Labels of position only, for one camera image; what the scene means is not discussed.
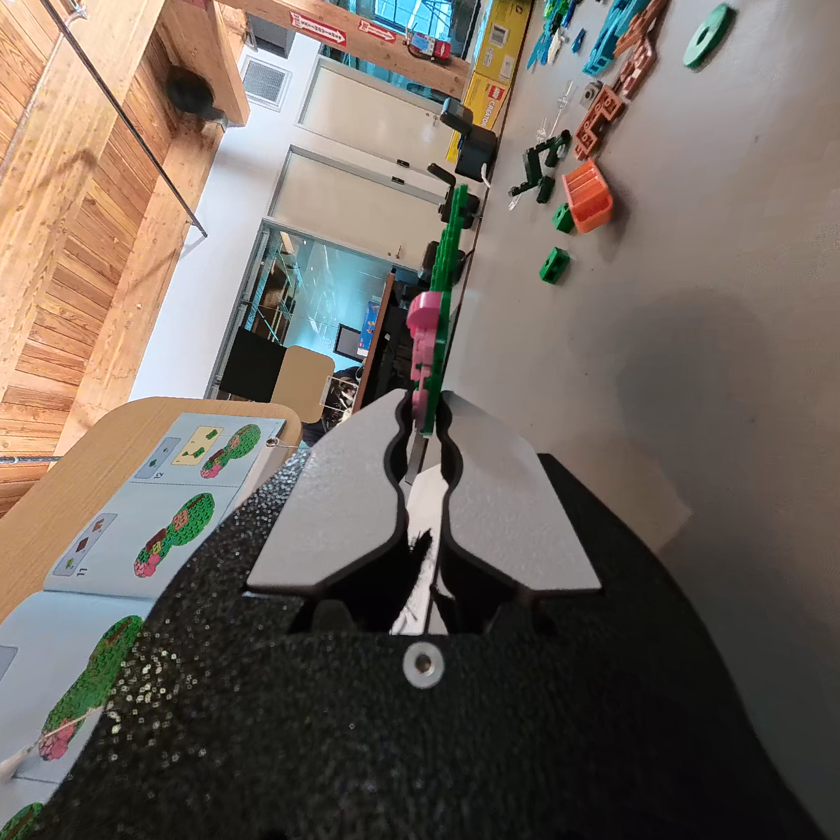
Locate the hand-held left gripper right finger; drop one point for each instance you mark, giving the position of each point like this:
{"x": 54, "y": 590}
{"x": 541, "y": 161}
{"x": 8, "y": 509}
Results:
{"x": 518, "y": 518}

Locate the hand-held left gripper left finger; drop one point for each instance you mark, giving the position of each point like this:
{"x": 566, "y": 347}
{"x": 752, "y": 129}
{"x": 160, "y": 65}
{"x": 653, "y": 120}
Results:
{"x": 328, "y": 518}

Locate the green lego baseplate build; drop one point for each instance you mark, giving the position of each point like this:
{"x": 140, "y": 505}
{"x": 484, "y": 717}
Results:
{"x": 445, "y": 262}

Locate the lego instruction booklet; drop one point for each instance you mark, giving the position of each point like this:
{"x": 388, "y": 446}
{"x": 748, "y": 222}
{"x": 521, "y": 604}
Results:
{"x": 52, "y": 643}

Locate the blue lego box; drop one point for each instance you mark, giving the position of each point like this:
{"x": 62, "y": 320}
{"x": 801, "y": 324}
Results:
{"x": 372, "y": 328}

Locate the green cube lego brick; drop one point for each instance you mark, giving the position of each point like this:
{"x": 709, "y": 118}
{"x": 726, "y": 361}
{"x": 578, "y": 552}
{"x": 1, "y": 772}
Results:
{"x": 554, "y": 266}
{"x": 563, "y": 218}

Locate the dark green small lego piece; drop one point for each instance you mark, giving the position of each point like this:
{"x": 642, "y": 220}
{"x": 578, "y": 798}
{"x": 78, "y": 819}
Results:
{"x": 544, "y": 190}

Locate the dark green lego panel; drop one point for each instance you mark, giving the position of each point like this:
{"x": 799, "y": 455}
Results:
{"x": 544, "y": 157}

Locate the heap of terracotta lego plates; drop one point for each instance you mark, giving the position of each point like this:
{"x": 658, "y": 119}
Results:
{"x": 600, "y": 121}

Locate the grey small lego piece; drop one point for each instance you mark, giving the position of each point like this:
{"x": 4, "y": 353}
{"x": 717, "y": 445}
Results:
{"x": 592, "y": 95}

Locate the yellow lego box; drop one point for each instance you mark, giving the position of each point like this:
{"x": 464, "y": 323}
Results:
{"x": 495, "y": 65}

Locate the green round lego piece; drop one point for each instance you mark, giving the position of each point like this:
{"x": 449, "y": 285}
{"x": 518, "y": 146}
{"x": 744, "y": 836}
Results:
{"x": 709, "y": 36}

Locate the wooden office desk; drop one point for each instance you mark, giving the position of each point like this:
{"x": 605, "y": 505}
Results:
{"x": 371, "y": 367}

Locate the black partition panel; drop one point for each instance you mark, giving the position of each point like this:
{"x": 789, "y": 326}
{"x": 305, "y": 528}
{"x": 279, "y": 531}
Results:
{"x": 253, "y": 364}

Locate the small black monitor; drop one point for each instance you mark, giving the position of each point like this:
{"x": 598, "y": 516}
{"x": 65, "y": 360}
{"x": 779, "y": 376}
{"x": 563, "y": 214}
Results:
{"x": 346, "y": 340}

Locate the wooden booklet stand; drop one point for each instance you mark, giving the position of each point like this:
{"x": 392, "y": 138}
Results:
{"x": 98, "y": 433}

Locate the frosted glass door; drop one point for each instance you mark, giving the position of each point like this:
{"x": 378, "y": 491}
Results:
{"x": 367, "y": 98}
{"x": 341, "y": 190}

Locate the orange brick separator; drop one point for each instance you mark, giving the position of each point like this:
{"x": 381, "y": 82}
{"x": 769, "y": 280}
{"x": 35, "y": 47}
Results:
{"x": 587, "y": 197}

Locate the black battery charger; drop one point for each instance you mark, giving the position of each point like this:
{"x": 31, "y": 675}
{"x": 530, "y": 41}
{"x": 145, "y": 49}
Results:
{"x": 446, "y": 190}

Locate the dark grey battery charger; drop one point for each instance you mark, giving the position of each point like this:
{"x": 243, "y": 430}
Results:
{"x": 476, "y": 144}

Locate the black round ceiling lamp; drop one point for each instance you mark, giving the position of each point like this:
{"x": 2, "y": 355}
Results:
{"x": 193, "y": 95}

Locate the black metal rod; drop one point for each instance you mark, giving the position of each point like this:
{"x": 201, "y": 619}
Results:
{"x": 118, "y": 111}

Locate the wooden beam with red stickers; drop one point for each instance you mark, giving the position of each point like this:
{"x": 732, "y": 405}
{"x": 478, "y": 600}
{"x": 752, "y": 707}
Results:
{"x": 394, "y": 52}

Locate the cluster of azure curved pieces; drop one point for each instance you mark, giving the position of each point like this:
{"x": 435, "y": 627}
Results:
{"x": 610, "y": 39}

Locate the wall air vent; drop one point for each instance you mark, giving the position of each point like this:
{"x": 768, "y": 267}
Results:
{"x": 266, "y": 82}

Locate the red wall alarm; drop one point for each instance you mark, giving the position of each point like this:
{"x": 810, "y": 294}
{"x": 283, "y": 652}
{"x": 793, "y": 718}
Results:
{"x": 430, "y": 46}

